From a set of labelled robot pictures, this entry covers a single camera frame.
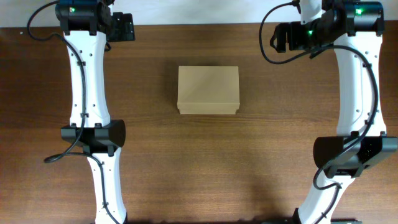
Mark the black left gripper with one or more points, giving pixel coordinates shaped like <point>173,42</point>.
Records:
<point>125,28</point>

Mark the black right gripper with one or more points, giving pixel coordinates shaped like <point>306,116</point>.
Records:
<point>293,29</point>

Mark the cardboard box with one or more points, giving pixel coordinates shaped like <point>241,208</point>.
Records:
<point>208,90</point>

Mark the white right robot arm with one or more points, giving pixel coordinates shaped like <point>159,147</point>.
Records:
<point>353,30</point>

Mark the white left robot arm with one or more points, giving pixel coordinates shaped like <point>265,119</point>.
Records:
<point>89,27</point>

